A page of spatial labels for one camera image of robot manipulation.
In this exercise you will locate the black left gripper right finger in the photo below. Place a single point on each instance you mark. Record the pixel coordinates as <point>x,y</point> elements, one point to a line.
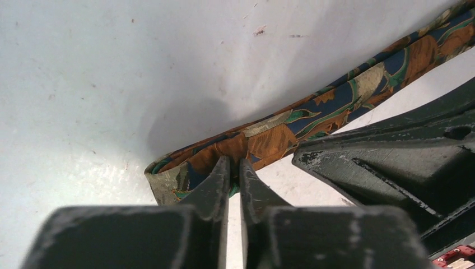
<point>278,235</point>

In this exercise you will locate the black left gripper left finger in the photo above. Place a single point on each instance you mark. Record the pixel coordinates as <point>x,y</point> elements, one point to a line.
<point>189,234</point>

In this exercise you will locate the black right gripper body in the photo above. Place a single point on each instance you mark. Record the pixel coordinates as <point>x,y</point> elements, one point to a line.
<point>421,161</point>

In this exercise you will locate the brown green patterned tie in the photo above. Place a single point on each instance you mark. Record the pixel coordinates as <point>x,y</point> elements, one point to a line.
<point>175,175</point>

